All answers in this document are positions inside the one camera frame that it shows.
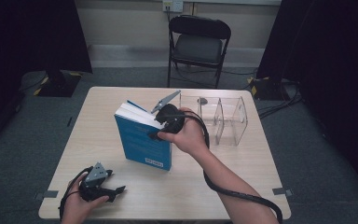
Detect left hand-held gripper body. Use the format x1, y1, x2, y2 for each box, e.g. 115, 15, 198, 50
78, 161, 108, 203

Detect right hand-held gripper black cable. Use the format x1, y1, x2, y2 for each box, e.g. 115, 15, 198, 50
164, 110, 284, 224

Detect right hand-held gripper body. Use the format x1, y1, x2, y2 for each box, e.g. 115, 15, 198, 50
151, 90, 186, 134

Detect black stand base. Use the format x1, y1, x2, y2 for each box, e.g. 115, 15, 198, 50
247, 76, 292, 102
34, 69, 83, 98

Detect left hand-held gripper black cable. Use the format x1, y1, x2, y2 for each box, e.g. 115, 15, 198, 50
58, 166, 94, 222

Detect black folding chair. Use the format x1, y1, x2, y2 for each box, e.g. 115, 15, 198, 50
167, 14, 232, 90

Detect person's right hand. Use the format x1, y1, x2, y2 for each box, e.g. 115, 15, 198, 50
158, 106, 211, 157

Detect white wall socket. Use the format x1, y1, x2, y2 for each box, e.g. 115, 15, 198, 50
162, 0, 185, 13

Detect grey tape strip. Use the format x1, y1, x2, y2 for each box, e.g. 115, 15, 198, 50
272, 187, 294, 197
34, 189, 60, 201

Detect person's left hand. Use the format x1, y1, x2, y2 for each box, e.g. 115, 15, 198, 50
61, 173, 110, 224

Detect clear acrylic book rack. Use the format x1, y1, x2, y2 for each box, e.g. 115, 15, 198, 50
179, 93, 249, 147

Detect hand-held gripper black cable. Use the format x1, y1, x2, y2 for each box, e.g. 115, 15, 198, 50
58, 166, 94, 222
164, 110, 284, 224

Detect black floor cables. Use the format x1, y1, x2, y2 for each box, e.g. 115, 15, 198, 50
256, 78, 304, 120

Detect blue book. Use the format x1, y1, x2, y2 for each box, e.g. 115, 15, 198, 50
114, 100, 172, 172

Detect dark curtain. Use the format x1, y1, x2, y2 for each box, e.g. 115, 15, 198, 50
255, 0, 358, 202
0, 0, 93, 153

